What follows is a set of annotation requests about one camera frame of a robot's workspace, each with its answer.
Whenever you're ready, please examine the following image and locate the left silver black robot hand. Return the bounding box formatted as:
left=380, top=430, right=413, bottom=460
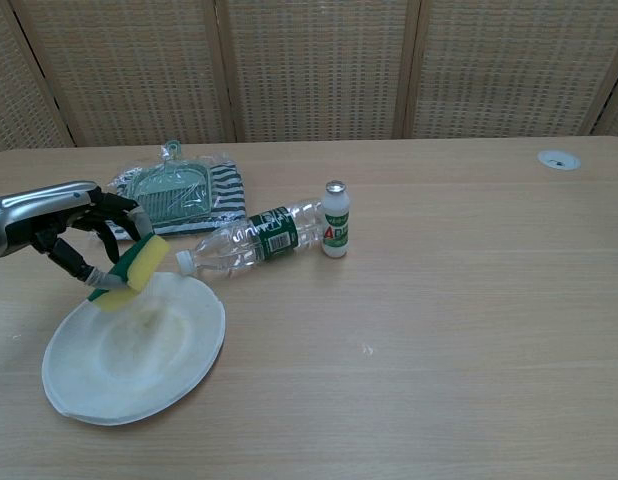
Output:
left=0, top=180, right=155, bottom=291

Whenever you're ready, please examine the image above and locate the green yellow sponge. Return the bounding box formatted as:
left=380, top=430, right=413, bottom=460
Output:
left=87, top=233, right=171, bottom=315

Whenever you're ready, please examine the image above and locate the white round plate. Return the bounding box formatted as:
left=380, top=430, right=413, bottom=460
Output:
left=41, top=272, right=228, bottom=426

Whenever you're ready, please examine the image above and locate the woven bamboo screen panel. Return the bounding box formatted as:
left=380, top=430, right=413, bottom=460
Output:
left=0, top=0, right=76, bottom=157
left=392, top=0, right=618, bottom=140
left=214, top=0, right=421, bottom=144
left=6, top=0, right=238, bottom=149

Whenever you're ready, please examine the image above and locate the green dustpan in plastic bag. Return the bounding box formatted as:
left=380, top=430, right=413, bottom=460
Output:
left=130, top=140, right=216, bottom=225

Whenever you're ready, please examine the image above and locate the black white striped cloth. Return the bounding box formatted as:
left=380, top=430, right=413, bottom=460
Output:
left=107, top=159, right=249, bottom=237

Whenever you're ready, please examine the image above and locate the clear green-label water bottle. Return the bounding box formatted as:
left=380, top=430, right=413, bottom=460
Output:
left=175, top=198, right=324, bottom=279

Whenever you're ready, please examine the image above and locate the small white milk drink bottle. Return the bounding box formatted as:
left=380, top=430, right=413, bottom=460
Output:
left=320, top=180, right=352, bottom=260

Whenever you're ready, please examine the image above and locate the round grey cable grommet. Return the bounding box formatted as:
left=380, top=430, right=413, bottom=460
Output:
left=537, top=149, right=582, bottom=173

